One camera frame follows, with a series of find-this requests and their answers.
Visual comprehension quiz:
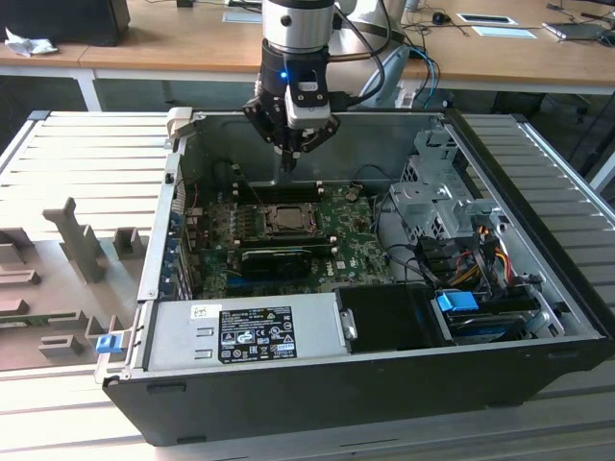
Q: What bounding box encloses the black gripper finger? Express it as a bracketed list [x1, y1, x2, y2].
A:
[293, 116, 342, 165]
[241, 96, 296, 173]

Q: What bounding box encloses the white paper sheet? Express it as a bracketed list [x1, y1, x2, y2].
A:
[471, 25, 538, 40]

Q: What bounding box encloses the blue cable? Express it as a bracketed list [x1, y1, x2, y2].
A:
[410, 45, 442, 108]

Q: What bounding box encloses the wooden desk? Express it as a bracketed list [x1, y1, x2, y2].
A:
[0, 0, 615, 112]

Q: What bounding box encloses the beige case latch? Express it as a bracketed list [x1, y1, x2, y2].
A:
[166, 107, 195, 141]

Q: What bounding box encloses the black open PC case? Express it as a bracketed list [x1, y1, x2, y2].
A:
[93, 108, 615, 448]

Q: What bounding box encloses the black power supply label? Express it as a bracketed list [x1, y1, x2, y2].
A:
[217, 305, 299, 363]

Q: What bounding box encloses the thin black wire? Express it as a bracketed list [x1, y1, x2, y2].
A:
[352, 164, 401, 194]

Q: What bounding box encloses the metal socket cover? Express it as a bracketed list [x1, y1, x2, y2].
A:
[262, 203, 322, 237]

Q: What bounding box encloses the grey laptop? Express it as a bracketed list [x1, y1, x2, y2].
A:
[541, 20, 607, 43]

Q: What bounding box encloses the black graphics card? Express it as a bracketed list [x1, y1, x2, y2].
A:
[239, 248, 311, 279]

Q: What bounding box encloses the grey desk cable hatch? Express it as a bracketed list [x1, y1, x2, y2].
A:
[222, 10, 265, 25]

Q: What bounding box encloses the black RAM slot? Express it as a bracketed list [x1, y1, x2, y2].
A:
[250, 181, 323, 194]
[238, 242, 338, 255]
[238, 234, 333, 247]
[253, 190, 325, 205]

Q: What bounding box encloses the blue case latch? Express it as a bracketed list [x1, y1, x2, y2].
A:
[95, 334, 121, 356]

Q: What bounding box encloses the white framed desk cable hatch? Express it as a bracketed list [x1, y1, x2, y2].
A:
[455, 12, 519, 26]

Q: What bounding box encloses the grey power supply unit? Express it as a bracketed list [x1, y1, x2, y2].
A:
[146, 292, 348, 372]

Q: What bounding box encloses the blue disk carrier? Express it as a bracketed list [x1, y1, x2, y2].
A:
[435, 290, 479, 317]

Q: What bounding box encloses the coloured power wire bundle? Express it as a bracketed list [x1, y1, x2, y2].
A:
[449, 225, 513, 290]

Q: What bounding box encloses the crumpled white paper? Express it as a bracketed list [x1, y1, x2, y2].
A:
[4, 26, 59, 59]

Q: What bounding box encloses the black computer box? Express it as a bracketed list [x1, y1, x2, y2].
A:
[0, 0, 132, 48]

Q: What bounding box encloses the grey parts rack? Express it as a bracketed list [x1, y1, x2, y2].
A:
[0, 196, 151, 372]

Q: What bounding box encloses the hard disk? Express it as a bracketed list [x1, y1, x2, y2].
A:
[444, 311, 526, 345]

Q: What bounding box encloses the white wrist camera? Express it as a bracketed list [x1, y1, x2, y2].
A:
[283, 84, 334, 131]

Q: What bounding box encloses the green motherboard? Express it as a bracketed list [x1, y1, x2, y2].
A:
[184, 184, 396, 300]

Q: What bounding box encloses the black plastic shroud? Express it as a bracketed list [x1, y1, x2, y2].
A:
[333, 283, 434, 355]

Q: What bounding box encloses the green RAM stick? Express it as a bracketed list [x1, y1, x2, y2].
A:
[0, 311, 79, 328]

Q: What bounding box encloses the metal drive cage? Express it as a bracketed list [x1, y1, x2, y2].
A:
[387, 128, 506, 252]

